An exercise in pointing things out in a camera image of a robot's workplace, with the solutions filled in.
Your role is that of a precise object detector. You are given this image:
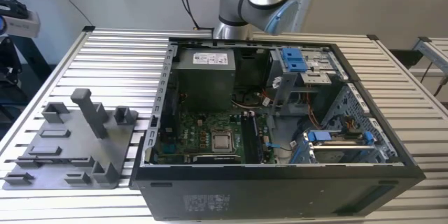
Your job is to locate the black stand pole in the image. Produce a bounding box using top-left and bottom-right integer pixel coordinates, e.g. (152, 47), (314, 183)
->
(14, 36), (48, 67)

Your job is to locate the grey parts rack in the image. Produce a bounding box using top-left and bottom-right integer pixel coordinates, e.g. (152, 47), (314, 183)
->
(3, 87), (142, 191)

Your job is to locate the grey power supply unit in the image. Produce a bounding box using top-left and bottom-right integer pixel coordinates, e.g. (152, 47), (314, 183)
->
(174, 48), (238, 112)

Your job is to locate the green motherboard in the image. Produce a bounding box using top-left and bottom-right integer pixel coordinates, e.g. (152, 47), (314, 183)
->
(154, 111), (282, 165)

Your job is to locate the silver CPU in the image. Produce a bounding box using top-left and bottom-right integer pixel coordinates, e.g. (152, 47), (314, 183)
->
(215, 135), (232, 150)

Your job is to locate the black graphics card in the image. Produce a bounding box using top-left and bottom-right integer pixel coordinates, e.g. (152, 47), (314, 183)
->
(191, 154), (243, 165)

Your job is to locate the blue drive latch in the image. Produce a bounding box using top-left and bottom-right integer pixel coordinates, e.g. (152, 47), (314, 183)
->
(279, 47), (307, 73)

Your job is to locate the black PC case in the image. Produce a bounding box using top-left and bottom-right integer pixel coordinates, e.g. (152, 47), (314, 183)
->
(130, 35), (427, 221)

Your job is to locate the metal drive cage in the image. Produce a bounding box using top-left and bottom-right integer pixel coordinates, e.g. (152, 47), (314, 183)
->
(266, 47), (347, 116)

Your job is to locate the hard disk in blue carrier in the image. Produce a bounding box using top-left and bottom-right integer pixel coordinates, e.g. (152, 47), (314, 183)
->
(292, 129), (382, 164)

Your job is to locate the metal slat side table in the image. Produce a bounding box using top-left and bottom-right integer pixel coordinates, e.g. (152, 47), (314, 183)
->
(408, 36), (448, 96)

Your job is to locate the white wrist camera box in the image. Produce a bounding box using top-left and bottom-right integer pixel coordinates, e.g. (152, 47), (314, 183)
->
(0, 0), (42, 39)

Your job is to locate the metal CPU socket frame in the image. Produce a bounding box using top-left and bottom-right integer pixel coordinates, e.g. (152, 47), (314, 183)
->
(208, 129), (238, 154)

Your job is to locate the black wire white connector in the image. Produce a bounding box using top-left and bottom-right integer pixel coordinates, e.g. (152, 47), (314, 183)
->
(279, 141), (299, 152)

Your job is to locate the orange wire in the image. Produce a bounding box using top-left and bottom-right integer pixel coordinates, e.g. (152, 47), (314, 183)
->
(303, 91), (319, 130)

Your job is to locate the yellow red wire bundle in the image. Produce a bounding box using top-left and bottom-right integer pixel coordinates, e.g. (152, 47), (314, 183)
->
(344, 115), (359, 133)

